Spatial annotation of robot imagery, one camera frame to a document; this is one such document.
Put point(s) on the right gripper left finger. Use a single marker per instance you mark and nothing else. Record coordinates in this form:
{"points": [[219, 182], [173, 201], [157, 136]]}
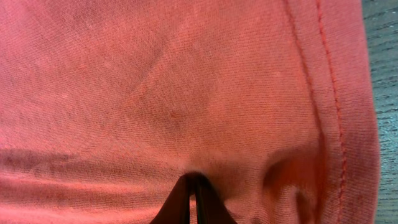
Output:
{"points": [[176, 208]]}

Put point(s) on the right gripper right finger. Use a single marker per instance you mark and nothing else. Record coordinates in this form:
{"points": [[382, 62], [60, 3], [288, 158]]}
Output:
{"points": [[210, 208]]}

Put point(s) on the red printed t-shirt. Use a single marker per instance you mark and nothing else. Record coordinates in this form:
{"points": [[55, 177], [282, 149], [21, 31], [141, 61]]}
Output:
{"points": [[106, 104]]}

